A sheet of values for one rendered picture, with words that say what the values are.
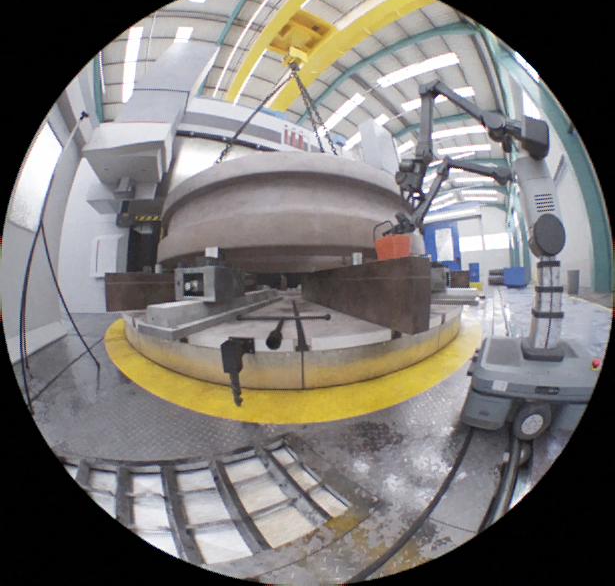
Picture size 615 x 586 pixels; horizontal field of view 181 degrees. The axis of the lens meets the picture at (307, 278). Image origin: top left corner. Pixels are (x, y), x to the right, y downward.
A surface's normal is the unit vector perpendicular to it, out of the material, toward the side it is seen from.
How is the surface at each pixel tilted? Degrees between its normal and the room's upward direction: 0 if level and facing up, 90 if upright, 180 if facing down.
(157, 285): 90
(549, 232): 90
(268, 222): 90
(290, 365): 90
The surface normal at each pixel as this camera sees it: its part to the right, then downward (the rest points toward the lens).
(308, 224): 0.14, -0.01
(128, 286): 0.87, -0.02
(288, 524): -0.07, -1.00
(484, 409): -0.82, 0.01
